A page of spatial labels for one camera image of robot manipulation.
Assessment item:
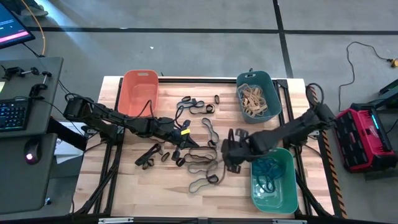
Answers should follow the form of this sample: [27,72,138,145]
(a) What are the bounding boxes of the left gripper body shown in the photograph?
[160,119,192,162]

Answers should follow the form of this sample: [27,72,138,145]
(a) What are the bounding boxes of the teal green plastic basket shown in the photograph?
[250,147,299,215]

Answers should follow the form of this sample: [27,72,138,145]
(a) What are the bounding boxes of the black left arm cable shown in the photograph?
[133,98,187,127]

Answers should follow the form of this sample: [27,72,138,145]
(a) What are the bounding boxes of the backlit black keyboard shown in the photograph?
[0,98,31,133]

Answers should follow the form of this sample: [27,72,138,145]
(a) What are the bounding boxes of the wide blue rubber band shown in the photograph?
[252,157,285,184]

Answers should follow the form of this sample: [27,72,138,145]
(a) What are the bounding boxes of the black metal clamp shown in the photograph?
[29,83,48,98]
[1,66,53,81]

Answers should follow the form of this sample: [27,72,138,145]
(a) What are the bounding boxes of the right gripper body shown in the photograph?
[227,128,255,174]

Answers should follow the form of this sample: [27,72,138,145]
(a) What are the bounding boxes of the slate blue plastic basket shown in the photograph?
[236,70,283,124]

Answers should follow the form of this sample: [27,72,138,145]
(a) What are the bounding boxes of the red black power station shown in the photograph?
[330,103,398,174]

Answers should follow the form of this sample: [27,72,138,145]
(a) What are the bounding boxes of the white paper sheet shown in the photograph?
[53,121,85,165]

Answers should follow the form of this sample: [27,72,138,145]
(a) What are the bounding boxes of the black resistance band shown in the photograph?
[186,160,220,175]

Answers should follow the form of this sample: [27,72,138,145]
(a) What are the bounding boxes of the orange plastic basket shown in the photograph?
[117,69,160,118]

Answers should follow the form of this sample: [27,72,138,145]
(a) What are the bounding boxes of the black computer mouse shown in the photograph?
[24,138,42,166]

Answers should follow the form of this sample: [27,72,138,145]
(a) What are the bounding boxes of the grey desk top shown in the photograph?
[0,133,58,215]
[0,57,64,138]

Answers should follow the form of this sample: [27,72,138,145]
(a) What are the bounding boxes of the computer monitor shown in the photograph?
[0,2,36,50]

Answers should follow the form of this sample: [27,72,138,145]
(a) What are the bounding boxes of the yellow black hazard tape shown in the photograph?
[316,114,348,219]

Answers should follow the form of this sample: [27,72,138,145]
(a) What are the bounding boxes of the black floor cable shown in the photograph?
[338,40,393,113]

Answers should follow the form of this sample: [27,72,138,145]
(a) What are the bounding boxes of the green black device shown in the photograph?
[378,78,398,109]

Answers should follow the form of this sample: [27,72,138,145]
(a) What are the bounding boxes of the orange cable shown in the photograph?
[21,0,47,57]

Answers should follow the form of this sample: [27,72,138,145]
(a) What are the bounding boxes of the cream rubber band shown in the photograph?
[238,83,259,105]
[247,86,268,110]
[241,98,266,118]

